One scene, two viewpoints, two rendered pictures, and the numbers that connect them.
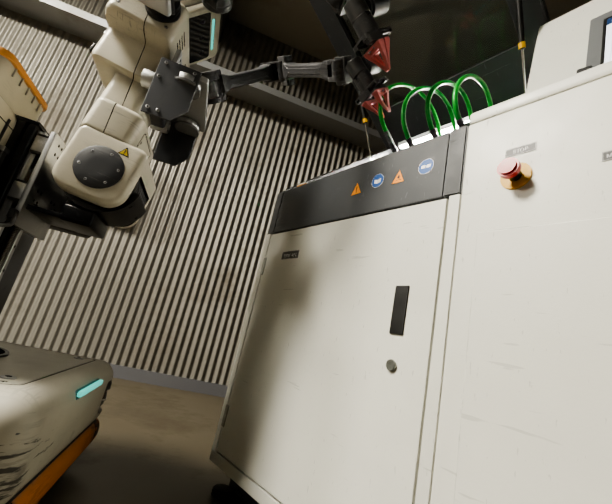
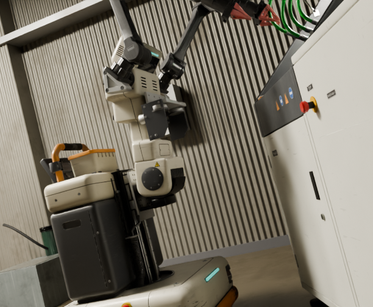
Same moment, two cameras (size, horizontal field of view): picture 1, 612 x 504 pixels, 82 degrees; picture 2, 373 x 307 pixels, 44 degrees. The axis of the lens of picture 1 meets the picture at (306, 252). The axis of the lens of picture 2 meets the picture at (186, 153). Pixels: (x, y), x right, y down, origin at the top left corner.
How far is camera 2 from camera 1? 1.17 m
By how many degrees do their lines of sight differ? 35
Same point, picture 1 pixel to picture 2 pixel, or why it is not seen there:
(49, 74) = (85, 64)
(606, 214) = (337, 129)
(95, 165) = (150, 179)
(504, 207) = (317, 123)
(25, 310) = (177, 231)
